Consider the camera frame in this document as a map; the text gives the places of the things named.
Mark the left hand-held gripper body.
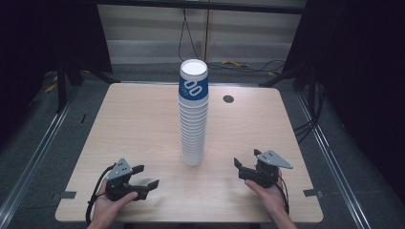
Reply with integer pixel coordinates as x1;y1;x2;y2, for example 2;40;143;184
104;157;143;202

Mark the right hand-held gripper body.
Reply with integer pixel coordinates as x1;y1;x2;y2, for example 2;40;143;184
238;149;294;189

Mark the tall stack of paper cups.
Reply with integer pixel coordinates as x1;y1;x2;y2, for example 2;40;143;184
178;58;210;167

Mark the person's right hand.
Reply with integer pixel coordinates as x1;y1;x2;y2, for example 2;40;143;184
244;169;289;224

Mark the person's left hand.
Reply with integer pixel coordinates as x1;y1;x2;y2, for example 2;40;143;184
90;179;140;229

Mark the grey tape strip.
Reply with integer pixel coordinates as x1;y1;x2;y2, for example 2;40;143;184
302;188;325;198
52;190;77;201

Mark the black metal stand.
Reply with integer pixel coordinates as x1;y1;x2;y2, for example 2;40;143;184
55;58;121;113
258;65;319;89

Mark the yellow strip on floor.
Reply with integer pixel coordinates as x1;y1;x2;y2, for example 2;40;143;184
43;75;59;94
221;60;250;69

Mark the thin vertical pole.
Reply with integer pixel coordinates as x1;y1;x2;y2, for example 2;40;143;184
202;9;212;63

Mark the black curtain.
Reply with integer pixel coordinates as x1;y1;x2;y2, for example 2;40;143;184
282;0;405;199
0;0;113;152

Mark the black overhead beam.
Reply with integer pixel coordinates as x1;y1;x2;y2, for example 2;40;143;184
95;0;308;15

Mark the right hand-held gripper black cable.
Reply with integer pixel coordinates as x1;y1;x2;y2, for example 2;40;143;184
272;177;291;216

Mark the bundle of black floor cables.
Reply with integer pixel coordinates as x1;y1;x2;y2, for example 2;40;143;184
292;80;327;145

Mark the metal floor rail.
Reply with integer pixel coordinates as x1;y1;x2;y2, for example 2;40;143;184
0;100;74;223
295;91;372;229

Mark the hanging black cable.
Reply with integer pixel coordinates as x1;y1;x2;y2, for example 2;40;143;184
177;8;288;73

